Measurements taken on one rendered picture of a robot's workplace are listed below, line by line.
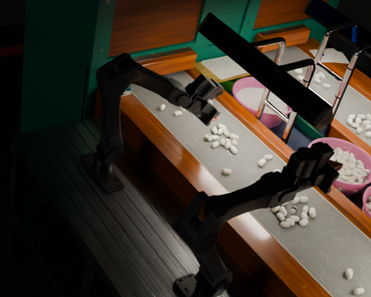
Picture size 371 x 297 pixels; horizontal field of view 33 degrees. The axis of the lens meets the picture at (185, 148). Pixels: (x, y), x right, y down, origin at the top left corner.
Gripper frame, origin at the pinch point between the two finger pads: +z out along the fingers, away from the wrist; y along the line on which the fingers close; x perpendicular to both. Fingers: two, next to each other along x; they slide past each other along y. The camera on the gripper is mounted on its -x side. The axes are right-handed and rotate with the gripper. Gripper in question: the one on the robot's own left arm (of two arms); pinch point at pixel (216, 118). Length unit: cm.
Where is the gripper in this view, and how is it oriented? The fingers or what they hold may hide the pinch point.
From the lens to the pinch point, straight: 225.0
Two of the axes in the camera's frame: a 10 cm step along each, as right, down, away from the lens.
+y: -5.7, -5.9, 5.7
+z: 5.3, 2.6, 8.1
